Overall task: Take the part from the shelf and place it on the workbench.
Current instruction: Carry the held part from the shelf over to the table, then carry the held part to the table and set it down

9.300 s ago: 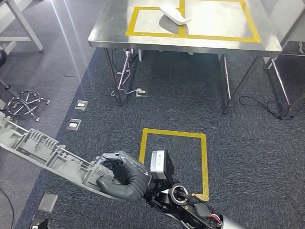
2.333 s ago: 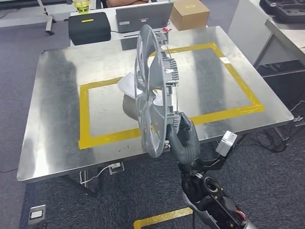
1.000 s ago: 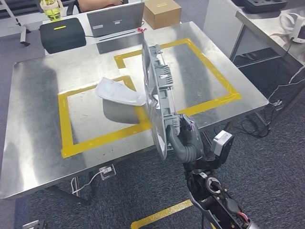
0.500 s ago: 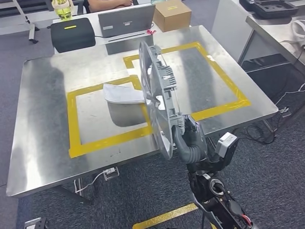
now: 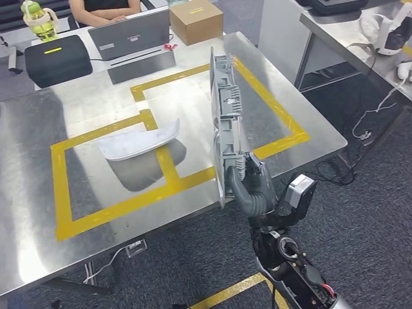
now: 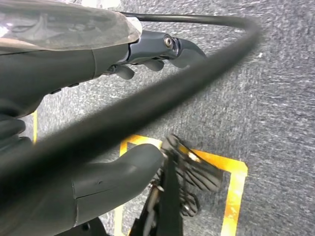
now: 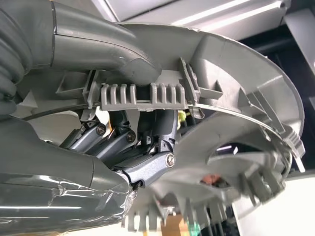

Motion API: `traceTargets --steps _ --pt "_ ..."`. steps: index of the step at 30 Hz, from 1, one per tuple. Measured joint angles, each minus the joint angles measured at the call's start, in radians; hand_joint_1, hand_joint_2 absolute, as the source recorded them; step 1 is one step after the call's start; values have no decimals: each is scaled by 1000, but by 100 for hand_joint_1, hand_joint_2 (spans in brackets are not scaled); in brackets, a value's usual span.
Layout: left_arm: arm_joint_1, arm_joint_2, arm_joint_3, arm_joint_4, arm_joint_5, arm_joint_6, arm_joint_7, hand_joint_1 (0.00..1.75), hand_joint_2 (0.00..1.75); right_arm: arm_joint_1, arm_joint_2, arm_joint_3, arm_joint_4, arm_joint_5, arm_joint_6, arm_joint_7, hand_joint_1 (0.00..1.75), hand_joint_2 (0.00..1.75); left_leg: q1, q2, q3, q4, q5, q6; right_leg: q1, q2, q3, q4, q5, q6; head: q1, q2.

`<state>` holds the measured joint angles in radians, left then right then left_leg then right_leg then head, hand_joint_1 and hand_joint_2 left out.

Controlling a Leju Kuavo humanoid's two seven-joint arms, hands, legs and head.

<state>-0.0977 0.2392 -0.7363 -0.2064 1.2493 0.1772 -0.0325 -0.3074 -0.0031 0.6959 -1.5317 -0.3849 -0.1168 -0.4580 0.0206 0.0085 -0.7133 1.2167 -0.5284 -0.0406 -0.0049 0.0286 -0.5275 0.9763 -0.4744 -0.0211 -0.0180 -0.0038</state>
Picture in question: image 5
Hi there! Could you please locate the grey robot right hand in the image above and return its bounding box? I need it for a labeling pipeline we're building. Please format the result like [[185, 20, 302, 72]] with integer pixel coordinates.
[[225, 151, 278, 219]]

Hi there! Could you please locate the silver plastic wheel cover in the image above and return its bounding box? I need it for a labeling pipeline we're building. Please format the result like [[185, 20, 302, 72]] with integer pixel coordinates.
[[209, 46, 258, 210]]

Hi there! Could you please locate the white curved plastic part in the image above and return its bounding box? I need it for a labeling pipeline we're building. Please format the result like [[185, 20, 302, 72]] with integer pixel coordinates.
[[97, 118, 181, 162]]

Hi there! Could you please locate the stainless steel workbench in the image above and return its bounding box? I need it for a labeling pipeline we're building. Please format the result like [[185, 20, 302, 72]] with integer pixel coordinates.
[[0, 31, 349, 299]]

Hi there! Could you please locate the pale grey side panel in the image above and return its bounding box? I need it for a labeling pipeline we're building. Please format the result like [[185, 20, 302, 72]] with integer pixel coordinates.
[[257, 0, 347, 86]]

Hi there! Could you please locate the floor socket with plug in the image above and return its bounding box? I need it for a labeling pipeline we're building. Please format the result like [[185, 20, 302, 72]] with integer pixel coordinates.
[[125, 238, 149, 259]]

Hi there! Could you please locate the stainless steel table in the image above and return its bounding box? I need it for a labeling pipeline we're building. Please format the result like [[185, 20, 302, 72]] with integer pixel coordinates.
[[300, 0, 412, 104]]

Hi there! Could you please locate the brown cardboard box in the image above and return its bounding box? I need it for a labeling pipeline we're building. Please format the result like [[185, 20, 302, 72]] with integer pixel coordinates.
[[168, 0, 224, 47]]

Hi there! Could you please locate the black flat device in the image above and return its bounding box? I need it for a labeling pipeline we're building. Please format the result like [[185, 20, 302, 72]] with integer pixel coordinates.
[[307, 0, 370, 17]]

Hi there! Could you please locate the white VR controller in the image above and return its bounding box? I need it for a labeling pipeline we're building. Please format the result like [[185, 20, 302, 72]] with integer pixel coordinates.
[[396, 60, 412, 82]]

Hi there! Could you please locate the grey laptop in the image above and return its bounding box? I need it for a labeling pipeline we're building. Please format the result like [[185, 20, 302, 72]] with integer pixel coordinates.
[[88, 8, 171, 62]]

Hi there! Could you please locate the white VR headset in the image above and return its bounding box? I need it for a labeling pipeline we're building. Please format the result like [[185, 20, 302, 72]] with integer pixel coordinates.
[[358, 2, 412, 57]]

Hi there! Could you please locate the white desk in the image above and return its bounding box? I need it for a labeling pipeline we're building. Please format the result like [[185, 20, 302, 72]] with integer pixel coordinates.
[[0, 17, 226, 93]]

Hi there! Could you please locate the yellow tape double rectangle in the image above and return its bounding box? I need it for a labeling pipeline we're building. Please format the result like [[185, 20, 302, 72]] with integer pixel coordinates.
[[50, 56, 310, 243]]

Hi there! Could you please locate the person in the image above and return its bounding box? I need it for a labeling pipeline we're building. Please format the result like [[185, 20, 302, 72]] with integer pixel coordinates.
[[68, 0, 141, 28]]

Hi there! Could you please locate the black flat bag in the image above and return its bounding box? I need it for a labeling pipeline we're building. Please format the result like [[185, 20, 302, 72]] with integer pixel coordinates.
[[24, 33, 94, 89]]

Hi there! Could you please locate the green drinking bottle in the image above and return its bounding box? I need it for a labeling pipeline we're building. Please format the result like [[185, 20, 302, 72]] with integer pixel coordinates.
[[20, 0, 60, 42]]

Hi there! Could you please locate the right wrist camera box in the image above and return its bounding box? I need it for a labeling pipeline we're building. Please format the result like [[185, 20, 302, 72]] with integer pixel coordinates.
[[273, 173, 318, 228]]

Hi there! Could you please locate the thin white floor cable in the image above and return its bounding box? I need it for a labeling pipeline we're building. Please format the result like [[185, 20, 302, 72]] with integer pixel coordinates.
[[82, 246, 127, 285]]

